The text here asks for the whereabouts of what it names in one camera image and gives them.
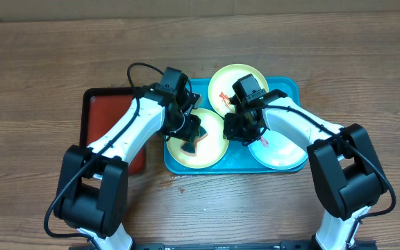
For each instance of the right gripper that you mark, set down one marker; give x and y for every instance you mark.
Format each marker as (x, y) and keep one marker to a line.
(236, 133)

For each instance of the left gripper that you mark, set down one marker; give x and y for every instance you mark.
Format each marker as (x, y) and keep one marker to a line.
(189, 132)

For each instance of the light blue plate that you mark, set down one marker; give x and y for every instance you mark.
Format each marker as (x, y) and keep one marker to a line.
(277, 152)

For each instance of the green plate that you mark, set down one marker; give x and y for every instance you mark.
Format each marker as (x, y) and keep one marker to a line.
(220, 88)
(208, 149)

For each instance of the green plate back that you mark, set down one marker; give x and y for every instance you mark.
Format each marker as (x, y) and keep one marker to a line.
(220, 88)

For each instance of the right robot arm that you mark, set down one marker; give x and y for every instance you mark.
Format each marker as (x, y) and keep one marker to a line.
(347, 174)

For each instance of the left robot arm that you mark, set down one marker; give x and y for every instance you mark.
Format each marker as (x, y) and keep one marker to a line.
(93, 184)

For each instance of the blue plastic tray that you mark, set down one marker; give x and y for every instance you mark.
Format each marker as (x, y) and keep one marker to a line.
(236, 160)

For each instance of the black tray with red liquid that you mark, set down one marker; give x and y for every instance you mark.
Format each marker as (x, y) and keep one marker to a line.
(101, 110)

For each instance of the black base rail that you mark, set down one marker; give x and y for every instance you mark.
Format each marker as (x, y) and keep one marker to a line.
(284, 245)

